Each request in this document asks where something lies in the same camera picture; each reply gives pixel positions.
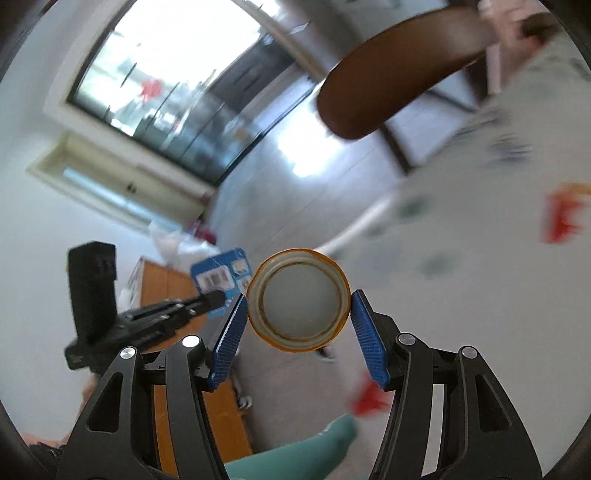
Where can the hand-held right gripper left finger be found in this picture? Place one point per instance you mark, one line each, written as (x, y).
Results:
(228, 341)

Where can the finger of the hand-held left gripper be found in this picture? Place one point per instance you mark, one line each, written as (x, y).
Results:
(207, 300)

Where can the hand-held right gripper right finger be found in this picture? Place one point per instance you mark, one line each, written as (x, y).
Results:
(367, 337)

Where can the blue carton box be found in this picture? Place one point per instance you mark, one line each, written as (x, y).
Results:
(217, 272)

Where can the roll of clear tape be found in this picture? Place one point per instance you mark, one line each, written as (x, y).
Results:
(300, 300)

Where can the person's left forearm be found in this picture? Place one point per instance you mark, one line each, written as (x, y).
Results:
(87, 397)

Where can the clear plastic bag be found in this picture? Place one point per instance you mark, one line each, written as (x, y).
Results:
(171, 244)

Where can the dark red object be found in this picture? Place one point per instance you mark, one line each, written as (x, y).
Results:
(205, 233)

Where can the orange wooden cabinet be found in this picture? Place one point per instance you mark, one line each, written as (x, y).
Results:
(226, 424)

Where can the white printed blanket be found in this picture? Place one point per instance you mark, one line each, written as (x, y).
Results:
(461, 300)

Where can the person's teal trouser leg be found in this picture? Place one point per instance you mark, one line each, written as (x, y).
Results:
(323, 443)

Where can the cream low cabinet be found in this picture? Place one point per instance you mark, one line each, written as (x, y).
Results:
(115, 175)

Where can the large glass window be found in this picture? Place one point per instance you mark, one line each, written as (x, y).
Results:
(184, 83)

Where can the round brown wooden table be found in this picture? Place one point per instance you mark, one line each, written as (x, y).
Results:
(392, 74)

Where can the pink cloth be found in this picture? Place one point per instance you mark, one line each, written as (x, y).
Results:
(503, 27)

